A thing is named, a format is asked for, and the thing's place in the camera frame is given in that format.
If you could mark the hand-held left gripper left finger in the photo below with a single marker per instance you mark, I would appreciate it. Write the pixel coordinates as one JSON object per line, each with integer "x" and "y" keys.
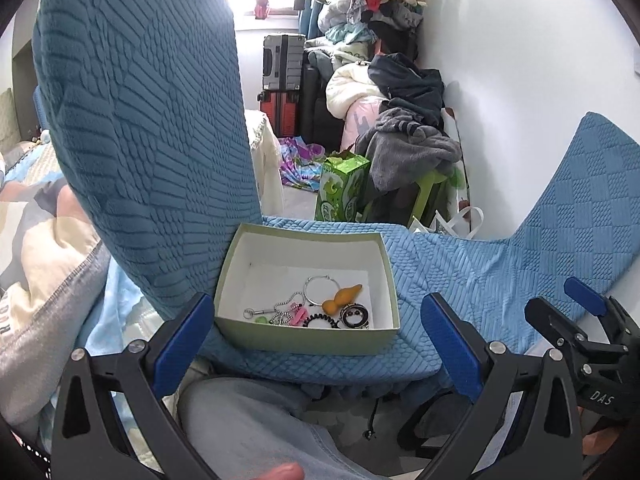
{"x": 177, "y": 350}

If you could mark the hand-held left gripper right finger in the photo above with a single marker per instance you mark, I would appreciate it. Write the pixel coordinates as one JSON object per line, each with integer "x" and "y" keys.
{"x": 452, "y": 347}

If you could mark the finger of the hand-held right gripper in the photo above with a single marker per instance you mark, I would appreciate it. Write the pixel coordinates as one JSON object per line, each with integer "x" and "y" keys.
{"x": 550, "y": 317}
{"x": 585, "y": 292}

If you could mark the light green cardboard box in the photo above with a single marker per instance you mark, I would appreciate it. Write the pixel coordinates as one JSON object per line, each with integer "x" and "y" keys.
{"x": 300, "y": 342}

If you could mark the orange gourd pendant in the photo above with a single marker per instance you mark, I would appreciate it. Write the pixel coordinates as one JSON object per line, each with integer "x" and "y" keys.
{"x": 335, "y": 304}

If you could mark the pink hair clip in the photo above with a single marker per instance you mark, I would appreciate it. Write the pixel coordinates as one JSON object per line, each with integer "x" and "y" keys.
{"x": 300, "y": 317}

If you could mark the silver hoop bangle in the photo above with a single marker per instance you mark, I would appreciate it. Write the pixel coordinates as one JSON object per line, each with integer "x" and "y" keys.
{"x": 305, "y": 290}

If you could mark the person's right hand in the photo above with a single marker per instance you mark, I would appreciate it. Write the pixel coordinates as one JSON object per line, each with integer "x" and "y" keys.
{"x": 600, "y": 441}

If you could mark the person's left hand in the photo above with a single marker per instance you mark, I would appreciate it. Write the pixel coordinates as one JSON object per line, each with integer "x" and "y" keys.
{"x": 282, "y": 472}

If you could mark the green plastic stool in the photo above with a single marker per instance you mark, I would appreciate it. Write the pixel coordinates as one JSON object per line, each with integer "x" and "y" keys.
{"x": 430, "y": 182}

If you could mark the green printed carton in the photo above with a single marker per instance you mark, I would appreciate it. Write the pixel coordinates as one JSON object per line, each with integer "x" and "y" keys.
{"x": 342, "y": 187}

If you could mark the grey sweater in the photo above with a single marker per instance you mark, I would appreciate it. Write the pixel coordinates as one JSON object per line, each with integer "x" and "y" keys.
{"x": 410, "y": 147}

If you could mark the blue textured chair cover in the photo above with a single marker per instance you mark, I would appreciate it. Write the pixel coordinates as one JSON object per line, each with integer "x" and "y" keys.
{"x": 150, "y": 135}

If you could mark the colourful cloth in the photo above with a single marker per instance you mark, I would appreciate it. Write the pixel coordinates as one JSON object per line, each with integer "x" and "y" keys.
{"x": 305, "y": 160}

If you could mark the pink cloth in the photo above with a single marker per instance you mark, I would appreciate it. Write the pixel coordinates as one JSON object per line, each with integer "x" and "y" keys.
{"x": 357, "y": 122}

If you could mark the red suitcase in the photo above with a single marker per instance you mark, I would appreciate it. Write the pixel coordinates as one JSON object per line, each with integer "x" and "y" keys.
{"x": 280, "y": 112}

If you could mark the black jacket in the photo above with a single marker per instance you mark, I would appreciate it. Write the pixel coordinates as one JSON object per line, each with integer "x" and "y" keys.
{"x": 407, "y": 85}

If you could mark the cream padded jacket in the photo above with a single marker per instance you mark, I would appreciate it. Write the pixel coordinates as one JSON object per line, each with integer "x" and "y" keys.
{"x": 350, "y": 90}

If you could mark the grey black suitcase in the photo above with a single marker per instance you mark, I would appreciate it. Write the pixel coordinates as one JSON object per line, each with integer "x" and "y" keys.
{"x": 282, "y": 62}

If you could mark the pale clothes pile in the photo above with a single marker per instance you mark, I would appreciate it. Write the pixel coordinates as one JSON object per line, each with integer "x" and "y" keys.
{"x": 340, "y": 35}

